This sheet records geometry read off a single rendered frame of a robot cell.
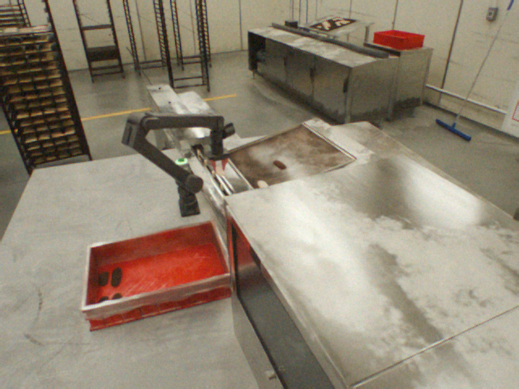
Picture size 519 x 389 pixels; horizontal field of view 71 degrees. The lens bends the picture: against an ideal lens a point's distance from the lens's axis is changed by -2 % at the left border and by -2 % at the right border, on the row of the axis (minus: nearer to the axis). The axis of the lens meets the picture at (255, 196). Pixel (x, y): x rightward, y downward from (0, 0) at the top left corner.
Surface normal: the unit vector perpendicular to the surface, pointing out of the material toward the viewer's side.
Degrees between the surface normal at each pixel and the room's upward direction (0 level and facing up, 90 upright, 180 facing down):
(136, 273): 0
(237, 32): 90
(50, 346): 0
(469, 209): 0
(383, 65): 90
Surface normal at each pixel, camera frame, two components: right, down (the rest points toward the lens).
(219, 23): 0.39, 0.48
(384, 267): -0.03, -0.84
